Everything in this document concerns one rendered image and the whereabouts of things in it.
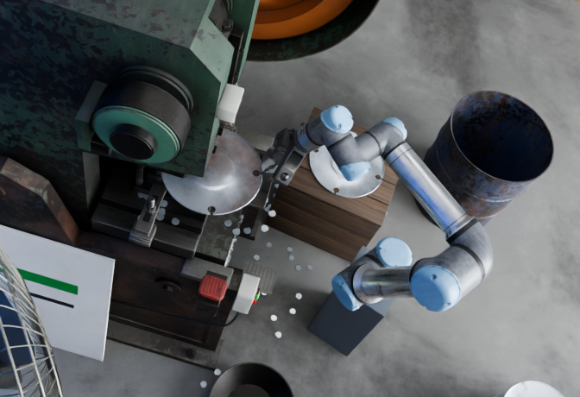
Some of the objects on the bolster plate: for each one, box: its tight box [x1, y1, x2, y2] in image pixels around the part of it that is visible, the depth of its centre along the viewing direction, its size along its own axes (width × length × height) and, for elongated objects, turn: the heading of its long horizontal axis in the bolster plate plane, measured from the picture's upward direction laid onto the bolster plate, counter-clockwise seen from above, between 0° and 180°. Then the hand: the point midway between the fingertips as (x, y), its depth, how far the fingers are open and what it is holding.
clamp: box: [129, 184, 167, 248], centre depth 197 cm, size 6×17×10 cm, turn 160°
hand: (263, 171), depth 206 cm, fingers closed
